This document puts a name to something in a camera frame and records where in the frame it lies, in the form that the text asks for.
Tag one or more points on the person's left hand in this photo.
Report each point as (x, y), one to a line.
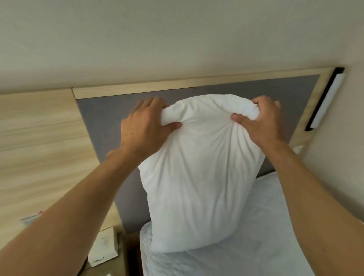
(142, 131)

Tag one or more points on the person's right hand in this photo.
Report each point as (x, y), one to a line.
(263, 125)

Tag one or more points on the person's right thumb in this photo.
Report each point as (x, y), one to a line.
(241, 118)

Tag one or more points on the person's left thumb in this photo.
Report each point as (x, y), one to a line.
(170, 127)

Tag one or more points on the white pillow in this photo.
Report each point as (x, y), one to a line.
(203, 173)

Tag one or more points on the person's left forearm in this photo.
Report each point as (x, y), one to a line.
(68, 216)

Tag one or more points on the person's right forearm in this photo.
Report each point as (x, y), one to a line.
(318, 210)

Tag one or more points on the white mattress with sheet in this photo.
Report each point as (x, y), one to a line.
(250, 236)

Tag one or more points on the white tissue box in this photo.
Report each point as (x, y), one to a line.
(103, 246)

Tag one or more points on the wooden bedside table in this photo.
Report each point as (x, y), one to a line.
(113, 256)

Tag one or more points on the grey padded headboard wooden frame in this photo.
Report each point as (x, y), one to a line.
(119, 136)

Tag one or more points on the white wall lamp black bracket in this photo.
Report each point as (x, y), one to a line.
(327, 99)

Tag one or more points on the light wooden wall panel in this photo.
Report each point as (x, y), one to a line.
(42, 159)

